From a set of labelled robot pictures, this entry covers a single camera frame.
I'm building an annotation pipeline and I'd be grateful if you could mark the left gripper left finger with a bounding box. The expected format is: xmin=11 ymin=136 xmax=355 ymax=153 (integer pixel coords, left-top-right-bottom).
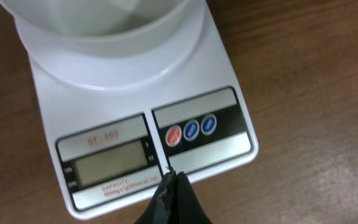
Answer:
xmin=135 ymin=167 xmax=177 ymax=224

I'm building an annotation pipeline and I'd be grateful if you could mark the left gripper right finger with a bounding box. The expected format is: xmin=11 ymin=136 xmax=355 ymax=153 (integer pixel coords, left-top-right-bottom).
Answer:
xmin=174 ymin=172 xmax=212 ymax=224

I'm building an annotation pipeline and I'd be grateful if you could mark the white digital kitchen scale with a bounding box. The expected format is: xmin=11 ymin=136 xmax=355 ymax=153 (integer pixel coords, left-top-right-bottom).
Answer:
xmin=16 ymin=1 xmax=259 ymax=220

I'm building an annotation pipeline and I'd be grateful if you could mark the white round bowl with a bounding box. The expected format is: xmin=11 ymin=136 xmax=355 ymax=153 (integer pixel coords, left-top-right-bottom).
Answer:
xmin=0 ymin=0 xmax=190 ymax=57

